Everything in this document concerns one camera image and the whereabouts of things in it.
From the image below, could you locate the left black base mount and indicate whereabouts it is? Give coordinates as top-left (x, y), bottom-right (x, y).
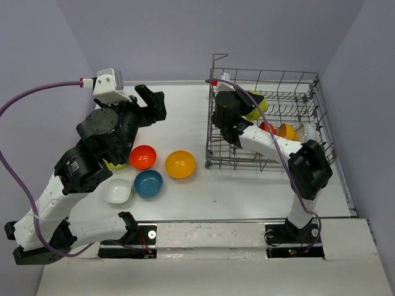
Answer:
top-left (98, 212), bottom-right (157, 260)

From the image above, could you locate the grey wire dish rack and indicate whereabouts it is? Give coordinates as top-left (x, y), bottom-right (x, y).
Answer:
top-left (204, 53), bottom-right (338, 172)

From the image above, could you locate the large yellow bowl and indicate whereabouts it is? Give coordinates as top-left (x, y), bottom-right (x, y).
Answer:
top-left (165, 150), bottom-right (196, 179)

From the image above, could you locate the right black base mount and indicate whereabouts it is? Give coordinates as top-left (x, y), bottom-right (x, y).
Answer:
top-left (263, 218), bottom-right (325, 259)

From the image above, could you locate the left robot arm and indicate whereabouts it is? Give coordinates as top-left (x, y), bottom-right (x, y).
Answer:
top-left (5, 84), bottom-right (167, 265)

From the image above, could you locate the orange bowl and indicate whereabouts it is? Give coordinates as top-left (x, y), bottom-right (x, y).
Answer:
top-left (259, 121), bottom-right (278, 135)
top-left (129, 145), bottom-right (157, 170)

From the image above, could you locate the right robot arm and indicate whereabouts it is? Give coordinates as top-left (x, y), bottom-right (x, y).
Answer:
top-left (210, 88), bottom-right (333, 243)

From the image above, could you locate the white round bowl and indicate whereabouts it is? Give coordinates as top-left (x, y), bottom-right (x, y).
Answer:
top-left (296, 122), bottom-right (318, 142)

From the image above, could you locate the small yellow bowl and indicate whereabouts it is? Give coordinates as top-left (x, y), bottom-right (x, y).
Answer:
top-left (277, 123), bottom-right (297, 141)

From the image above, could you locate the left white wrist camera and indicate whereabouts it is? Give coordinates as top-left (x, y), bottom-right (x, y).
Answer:
top-left (80, 68), bottom-right (132, 105)

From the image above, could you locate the white square bowl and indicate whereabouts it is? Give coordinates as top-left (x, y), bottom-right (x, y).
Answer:
top-left (103, 178), bottom-right (131, 204)

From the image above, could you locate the green bowl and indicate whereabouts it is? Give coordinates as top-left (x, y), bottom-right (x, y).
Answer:
top-left (103, 159), bottom-right (129, 170)
top-left (246, 91), bottom-right (268, 121)

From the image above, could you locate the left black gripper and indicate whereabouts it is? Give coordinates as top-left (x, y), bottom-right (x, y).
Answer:
top-left (96, 85), bottom-right (167, 165)

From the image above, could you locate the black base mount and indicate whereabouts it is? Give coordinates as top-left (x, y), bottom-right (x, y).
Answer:
top-left (98, 212), bottom-right (157, 260)
top-left (263, 218), bottom-right (325, 259)

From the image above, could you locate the blue bowl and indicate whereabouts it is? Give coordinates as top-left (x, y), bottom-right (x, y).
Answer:
top-left (133, 170), bottom-right (164, 197)

